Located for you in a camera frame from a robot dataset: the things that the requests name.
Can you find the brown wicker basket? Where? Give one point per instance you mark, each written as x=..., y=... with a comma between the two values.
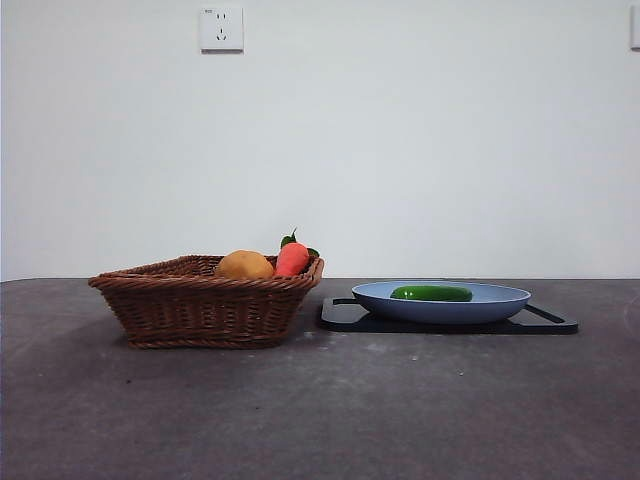
x=200, y=310

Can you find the black rectangular tray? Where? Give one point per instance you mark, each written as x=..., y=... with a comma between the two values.
x=345, y=320

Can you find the yellow potato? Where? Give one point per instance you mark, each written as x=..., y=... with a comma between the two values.
x=245, y=265

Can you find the orange carrot with green leaves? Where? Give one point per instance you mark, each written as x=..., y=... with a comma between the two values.
x=292, y=258

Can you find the white wall socket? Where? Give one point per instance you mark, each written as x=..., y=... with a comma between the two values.
x=222, y=29

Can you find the light blue plate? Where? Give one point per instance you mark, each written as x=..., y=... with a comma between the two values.
x=440, y=311

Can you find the green pepper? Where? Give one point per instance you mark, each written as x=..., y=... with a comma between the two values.
x=432, y=293

